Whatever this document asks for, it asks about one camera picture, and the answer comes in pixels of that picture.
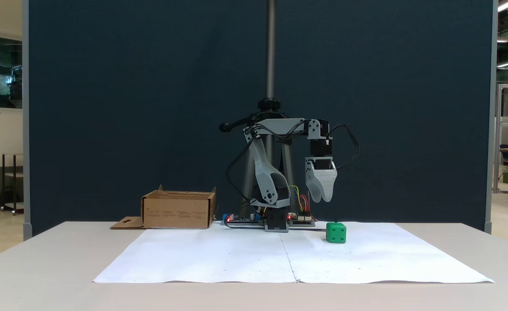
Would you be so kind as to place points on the black shelf cart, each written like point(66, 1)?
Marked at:
point(13, 185)

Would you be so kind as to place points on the dark blue partition panel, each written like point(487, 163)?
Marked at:
point(107, 108)

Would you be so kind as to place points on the brown cardboard box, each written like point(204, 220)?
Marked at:
point(176, 214)

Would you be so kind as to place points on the green die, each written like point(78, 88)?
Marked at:
point(336, 233)

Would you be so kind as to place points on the blue circuit board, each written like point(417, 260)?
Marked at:
point(247, 219)

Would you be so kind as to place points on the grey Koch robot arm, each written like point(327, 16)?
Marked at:
point(264, 172)

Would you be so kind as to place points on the framed wall window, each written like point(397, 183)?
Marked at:
point(8, 73)

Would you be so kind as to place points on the black tripod with metal column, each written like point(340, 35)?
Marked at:
point(270, 52)

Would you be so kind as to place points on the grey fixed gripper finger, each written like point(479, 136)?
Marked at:
point(326, 183)

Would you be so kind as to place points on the white paper sheet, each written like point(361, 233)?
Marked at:
point(202, 259)
point(387, 259)

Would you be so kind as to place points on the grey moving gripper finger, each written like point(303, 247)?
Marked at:
point(312, 185)

